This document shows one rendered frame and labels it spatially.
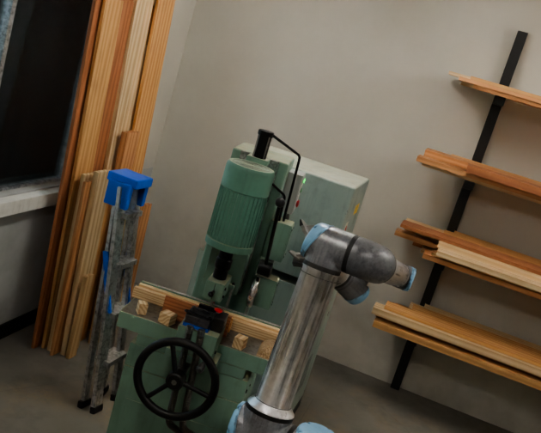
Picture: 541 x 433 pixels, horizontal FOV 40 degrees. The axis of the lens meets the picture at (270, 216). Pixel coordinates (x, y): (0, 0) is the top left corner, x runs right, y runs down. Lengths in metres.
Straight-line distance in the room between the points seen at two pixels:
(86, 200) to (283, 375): 2.05
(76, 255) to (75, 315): 0.33
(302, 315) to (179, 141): 3.19
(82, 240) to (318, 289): 2.11
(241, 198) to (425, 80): 2.48
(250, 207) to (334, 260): 0.52
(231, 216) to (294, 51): 2.54
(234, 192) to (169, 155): 2.73
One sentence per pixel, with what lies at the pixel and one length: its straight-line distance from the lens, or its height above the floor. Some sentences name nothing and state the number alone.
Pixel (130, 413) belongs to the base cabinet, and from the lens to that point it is 2.80.
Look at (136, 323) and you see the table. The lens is 2.66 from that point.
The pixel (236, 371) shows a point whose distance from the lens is 2.63.
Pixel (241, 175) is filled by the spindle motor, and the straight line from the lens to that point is 2.52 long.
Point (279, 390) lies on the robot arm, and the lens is 2.22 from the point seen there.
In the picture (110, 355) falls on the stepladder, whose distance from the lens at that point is 3.78.
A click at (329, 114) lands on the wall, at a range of 4.89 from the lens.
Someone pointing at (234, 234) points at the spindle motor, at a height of 1.27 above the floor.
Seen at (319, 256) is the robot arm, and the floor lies 1.39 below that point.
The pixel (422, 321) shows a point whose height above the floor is 0.62.
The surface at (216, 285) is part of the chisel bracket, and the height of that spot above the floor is 1.06.
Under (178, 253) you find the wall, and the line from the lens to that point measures 5.32.
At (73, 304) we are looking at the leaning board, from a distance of 4.15.
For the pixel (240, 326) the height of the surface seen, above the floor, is 0.92.
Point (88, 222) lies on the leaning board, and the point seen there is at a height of 0.77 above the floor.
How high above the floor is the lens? 1.94
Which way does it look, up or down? 13 degrees down
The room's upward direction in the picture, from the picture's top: 17 degrees clockwise
